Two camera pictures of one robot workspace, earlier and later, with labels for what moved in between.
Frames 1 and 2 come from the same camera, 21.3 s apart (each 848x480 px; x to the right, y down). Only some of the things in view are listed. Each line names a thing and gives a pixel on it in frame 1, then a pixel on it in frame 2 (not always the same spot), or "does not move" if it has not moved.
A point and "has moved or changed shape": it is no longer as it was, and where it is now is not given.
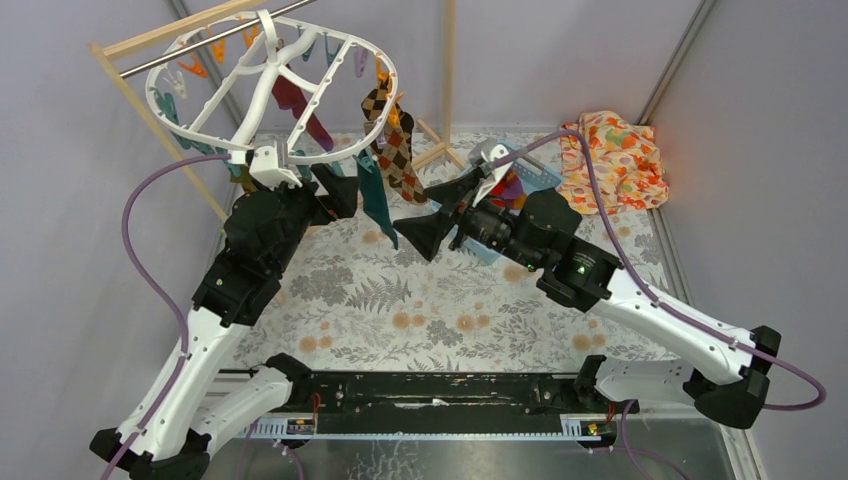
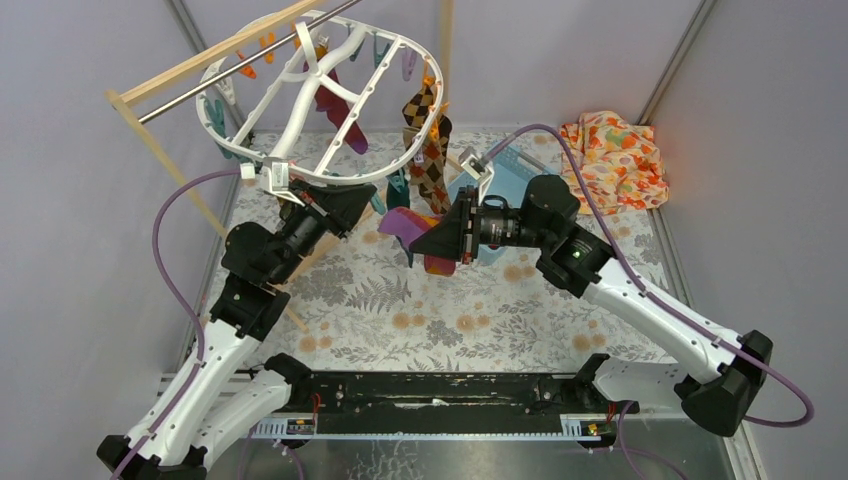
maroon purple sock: [288, 94] to [338, 109]
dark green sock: [373, 193] to [397, 190]
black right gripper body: [492, 226] does not move
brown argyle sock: [392, 146] to [426, 161]
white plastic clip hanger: [270, 94] has moved or changed shape
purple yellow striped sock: [509, 192] to [407, 225]
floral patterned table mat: [458, 281] does not move
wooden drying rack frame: [107, 49] to [128, 98]
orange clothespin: [195, 67] to [247, 70]
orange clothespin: [219, 51] to [269, 57]
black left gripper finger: [309, 188] does not move
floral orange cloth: [627, 165] does not move
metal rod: [146, 65] to [243, 63]
